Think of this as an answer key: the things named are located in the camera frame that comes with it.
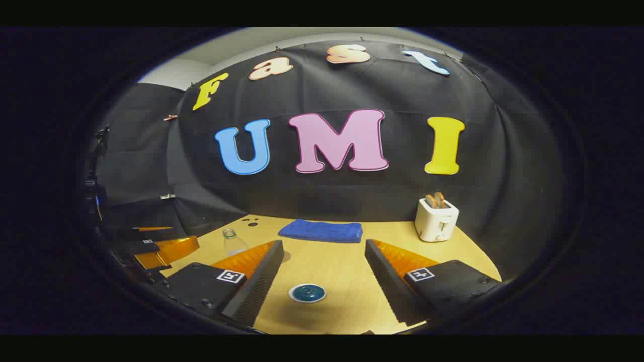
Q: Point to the clear plastic water bottle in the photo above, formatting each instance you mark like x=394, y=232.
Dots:
x=234, y=245

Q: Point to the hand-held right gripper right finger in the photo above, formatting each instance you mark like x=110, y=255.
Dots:
x=390, y=281

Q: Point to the white toaster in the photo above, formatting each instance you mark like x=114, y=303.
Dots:
x=435, y=223

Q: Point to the brown bread slice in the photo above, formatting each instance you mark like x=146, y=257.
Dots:
x=440, y=199

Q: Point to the blue folded towel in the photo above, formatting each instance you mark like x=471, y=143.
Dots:
x=322, y=231

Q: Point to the black backdrop cloth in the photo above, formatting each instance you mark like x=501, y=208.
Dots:
x=352, y=201

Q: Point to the white teacup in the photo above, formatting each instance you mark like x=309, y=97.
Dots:
x=307, y=301

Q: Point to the light bread slice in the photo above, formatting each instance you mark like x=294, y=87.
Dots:
x=431, y=201

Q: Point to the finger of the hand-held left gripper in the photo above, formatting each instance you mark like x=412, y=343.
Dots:
x=151, y=234
x=171, y=251

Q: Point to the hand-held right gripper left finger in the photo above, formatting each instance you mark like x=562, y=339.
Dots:
x=259, y=286

